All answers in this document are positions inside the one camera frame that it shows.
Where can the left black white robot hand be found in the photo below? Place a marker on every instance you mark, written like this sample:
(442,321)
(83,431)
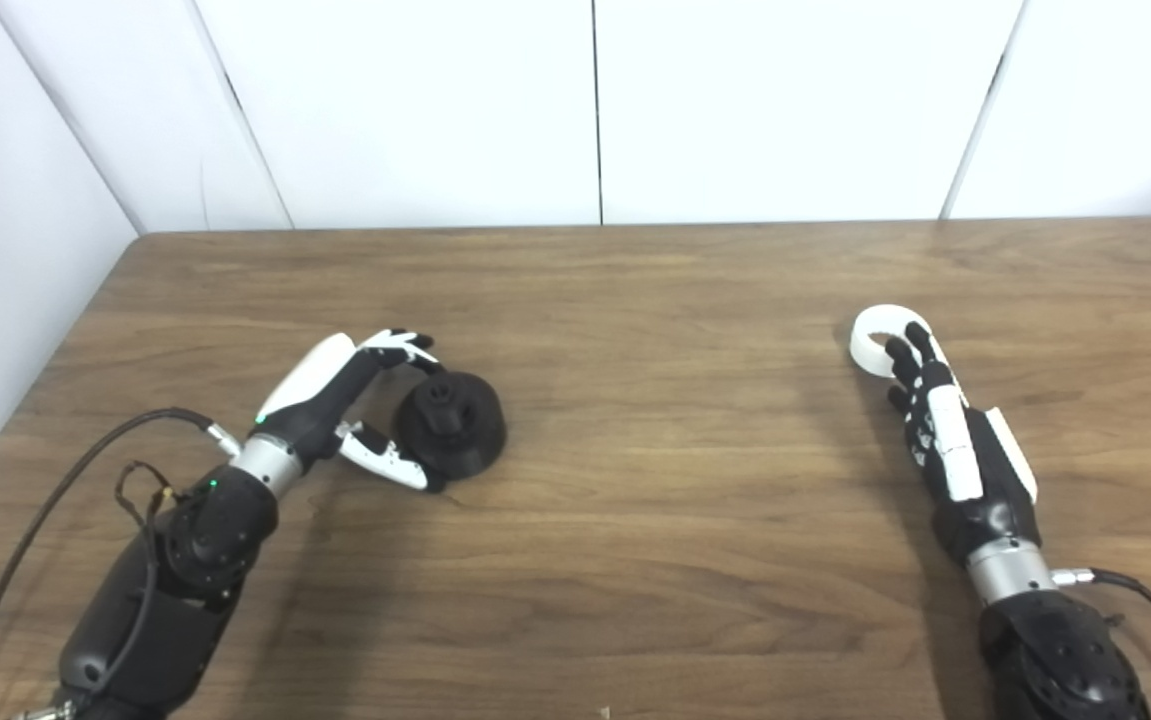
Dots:
(320,400)

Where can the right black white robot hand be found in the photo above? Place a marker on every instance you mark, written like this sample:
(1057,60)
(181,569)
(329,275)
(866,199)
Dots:
(995,495)

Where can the round black part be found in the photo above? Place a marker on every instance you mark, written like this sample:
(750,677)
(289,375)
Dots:
(470,430)

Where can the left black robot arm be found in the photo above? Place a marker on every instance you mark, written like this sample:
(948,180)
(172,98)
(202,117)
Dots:
(175,600)

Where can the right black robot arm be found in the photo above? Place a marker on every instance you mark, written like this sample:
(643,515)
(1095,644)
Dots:
(1060,660)

